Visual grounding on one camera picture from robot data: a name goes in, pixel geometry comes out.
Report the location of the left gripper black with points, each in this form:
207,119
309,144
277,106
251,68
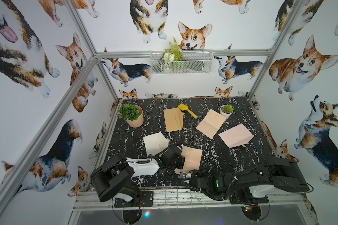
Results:
174,154

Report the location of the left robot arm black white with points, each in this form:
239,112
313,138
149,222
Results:
112,180

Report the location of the pink envelope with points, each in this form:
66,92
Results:
236,136

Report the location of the white cream envelope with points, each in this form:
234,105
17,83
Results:
155,143

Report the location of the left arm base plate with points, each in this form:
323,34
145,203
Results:
143,199

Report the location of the fern and white flower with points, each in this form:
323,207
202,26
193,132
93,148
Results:
172,57

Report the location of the yellow toy shovel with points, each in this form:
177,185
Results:
185,108

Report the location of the green plant in terracotta pot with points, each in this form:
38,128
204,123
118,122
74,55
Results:
132,114

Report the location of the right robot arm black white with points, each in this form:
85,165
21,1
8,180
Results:
251,186

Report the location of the cream letter paper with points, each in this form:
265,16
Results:
211,123
192,159

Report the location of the brown kraft envelope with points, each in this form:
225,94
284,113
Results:
173,119

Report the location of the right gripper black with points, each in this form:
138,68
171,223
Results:
190,176

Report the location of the white wire wall basket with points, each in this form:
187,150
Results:
192,62

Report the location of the small plant in white pot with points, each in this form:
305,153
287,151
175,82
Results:
226,111

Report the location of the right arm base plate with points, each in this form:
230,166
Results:
245,200

